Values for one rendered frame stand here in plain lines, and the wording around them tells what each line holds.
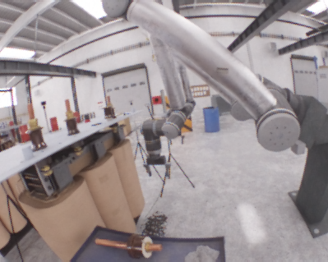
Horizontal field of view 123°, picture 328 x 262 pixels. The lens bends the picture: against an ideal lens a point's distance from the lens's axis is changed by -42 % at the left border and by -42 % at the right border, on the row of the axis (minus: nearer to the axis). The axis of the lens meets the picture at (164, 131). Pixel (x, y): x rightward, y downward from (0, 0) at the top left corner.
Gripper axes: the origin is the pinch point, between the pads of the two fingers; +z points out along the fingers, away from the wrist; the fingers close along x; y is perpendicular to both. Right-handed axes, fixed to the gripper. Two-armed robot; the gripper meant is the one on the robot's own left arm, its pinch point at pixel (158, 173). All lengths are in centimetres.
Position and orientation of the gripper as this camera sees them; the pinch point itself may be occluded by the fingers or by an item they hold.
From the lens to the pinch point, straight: 111.5
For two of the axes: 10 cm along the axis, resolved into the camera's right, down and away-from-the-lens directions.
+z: 1.5, 9.6, 2.2
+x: -9.5, 0.8, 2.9
